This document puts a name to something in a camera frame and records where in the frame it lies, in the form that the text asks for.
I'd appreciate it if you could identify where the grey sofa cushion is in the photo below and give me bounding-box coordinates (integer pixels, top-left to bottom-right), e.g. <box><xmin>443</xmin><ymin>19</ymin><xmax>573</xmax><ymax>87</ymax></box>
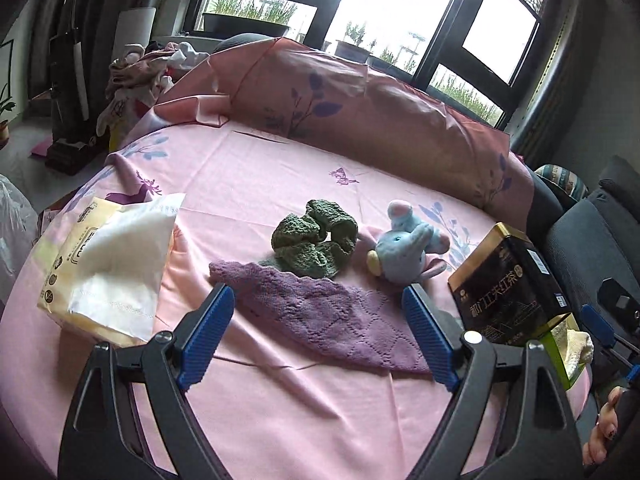
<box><xmin>541</xmin><ymin>155</ymin><xmax>640</xmax><ymax>340</ymax></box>

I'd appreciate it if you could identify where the yellow white waffle towel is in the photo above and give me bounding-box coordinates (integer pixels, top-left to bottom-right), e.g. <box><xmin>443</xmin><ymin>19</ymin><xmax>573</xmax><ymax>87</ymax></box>
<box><xmin>564</xmin><ymin>328</ymin><xmax>594</xmax><ymax>379</ymax></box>

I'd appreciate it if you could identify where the green white open box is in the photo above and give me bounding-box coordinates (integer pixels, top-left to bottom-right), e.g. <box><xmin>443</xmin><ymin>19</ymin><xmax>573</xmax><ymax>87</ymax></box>
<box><xmin>539</xmin><ymin>314</ymin><xmax>594</xmax><ymax>390</ymax></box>

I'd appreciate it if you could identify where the purple knitted cloth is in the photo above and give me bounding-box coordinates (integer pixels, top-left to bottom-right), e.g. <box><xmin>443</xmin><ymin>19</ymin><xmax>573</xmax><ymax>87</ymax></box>
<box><xmin>209</xmin><ymin>261</ymin><xmax>430</xmax><ymax>375</ymax></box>

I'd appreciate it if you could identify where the black gold tea box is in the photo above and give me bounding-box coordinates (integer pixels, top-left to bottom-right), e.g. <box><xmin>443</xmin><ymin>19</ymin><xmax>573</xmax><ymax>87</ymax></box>
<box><xmin>448</xmin><ymin>222</ymin><xmax>570</xmax><ymax>346</ymax></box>

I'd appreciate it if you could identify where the black balcony planter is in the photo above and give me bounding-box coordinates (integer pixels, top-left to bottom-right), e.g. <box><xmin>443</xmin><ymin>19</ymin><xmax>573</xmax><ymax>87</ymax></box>
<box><xmin>203</xmin><ymin>13</ymin><xmax>290</xmax><ymax>39</ymax></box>

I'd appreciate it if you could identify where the black window frame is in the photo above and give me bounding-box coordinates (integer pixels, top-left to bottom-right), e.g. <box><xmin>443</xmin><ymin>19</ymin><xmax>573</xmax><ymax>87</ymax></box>
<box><xmin>183</xmin><ymin>0</ymin><xmax>555</xmax><ymax>128</ymax></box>

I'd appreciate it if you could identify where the yellow soft tissue pack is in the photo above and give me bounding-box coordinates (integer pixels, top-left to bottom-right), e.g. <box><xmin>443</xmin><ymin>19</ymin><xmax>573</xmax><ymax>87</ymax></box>
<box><xmin>38</xmin><ymin>193</ymin><xmax>184</xmax><ymax>347</ymax></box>

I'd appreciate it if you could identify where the person's hand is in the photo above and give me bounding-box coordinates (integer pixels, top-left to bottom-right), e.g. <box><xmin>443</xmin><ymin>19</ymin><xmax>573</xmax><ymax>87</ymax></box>
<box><xmin>582</xmin><ymin>387</ymin><xmax>626</xmax><ymax>466</ymax></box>

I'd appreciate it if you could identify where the small potted plant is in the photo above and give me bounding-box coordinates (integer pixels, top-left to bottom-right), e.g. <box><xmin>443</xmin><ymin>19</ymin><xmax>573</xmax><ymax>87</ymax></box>
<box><xmin>0</xmin><ymin>82</ymin><xmax>16</xmax><ymax>148</ymax></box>

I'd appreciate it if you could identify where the white plastic bag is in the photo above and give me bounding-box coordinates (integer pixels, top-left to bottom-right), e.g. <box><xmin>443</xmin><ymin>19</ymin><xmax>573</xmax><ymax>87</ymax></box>
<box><xmin>0</xmin><ymin>174</ymin><xmax>39</xmax><ymax>304</ymax></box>

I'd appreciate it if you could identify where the striped round cushion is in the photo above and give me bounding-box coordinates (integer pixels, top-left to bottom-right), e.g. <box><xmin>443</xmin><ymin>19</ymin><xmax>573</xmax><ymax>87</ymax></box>
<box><xmin>535</xmin><ymin>164</ymin><xmax>589</xmax><ymax>209</ymax></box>

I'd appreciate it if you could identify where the pile of clothes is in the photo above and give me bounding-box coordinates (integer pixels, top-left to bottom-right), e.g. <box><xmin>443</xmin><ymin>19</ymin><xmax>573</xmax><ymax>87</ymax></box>
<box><xmin>96</xmin><ymin>41</ymin><xmax>208</xmax><ymax>152</ymax></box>

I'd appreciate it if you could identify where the green knitted scrunchie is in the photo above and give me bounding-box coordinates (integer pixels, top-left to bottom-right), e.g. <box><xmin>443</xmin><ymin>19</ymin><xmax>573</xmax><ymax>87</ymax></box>
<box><xmin>259</xmin><ymin>200</ymin><xmax>358</xmax><ymax>278</ymax></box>

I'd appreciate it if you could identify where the pink floral pillow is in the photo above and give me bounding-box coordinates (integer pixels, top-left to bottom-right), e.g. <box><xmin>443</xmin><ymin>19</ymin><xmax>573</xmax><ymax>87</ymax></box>
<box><xmin>153</xmin><ymin>38</ymin><xmax>534</xmax><ymax>230</ymax></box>

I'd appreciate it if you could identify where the blue pink plush elephant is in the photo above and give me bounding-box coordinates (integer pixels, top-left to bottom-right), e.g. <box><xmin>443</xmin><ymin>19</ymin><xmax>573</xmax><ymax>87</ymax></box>
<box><xmin>366</xmin><ymin>200</ymin><xmax>450</xmax><ymax>286</ymax></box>

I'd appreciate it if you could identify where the pink floral bed sheet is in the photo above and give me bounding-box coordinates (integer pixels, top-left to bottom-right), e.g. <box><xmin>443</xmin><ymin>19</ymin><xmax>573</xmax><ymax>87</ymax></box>
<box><xmin>0</xmin><ymin>109</ymin><xmax>591</xmax><ymax>480</ymax></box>

